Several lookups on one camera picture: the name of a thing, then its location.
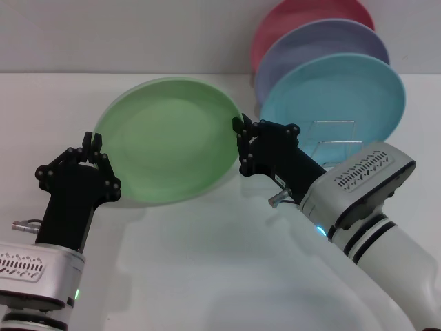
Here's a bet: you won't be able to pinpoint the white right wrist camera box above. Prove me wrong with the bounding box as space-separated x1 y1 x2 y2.
298 141 416 231

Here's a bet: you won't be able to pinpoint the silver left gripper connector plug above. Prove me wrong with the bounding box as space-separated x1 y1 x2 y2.
12 220 44 234

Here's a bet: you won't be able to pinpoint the light blue plastic plate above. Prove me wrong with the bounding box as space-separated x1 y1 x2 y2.
258 53 407 166

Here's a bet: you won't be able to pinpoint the metal wire plate rack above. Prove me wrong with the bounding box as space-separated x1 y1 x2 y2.
299 119 365 170

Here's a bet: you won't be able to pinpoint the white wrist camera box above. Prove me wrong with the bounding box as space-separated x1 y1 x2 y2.
0 243 86 310
298 141 416 231

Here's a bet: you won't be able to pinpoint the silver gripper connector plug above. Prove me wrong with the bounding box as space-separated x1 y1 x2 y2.
268 188 292 208
12 220 44 234

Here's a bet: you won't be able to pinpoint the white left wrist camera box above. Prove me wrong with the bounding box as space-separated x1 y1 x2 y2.
0 243 86 310

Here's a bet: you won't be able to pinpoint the purple plastic plate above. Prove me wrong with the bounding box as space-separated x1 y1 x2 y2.
254 19 391 104

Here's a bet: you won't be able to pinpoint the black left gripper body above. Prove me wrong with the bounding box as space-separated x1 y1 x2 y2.
34 164 105 254

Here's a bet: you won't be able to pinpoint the red plastic plate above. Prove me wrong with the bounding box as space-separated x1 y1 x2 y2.
250 0 376 75

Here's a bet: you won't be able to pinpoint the green plastic plate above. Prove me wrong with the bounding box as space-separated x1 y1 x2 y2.
92 76 245 205

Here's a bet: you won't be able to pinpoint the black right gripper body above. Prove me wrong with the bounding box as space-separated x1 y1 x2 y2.
248 134 327 206

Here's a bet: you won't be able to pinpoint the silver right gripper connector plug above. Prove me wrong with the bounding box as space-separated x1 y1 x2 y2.
268 188 292 208

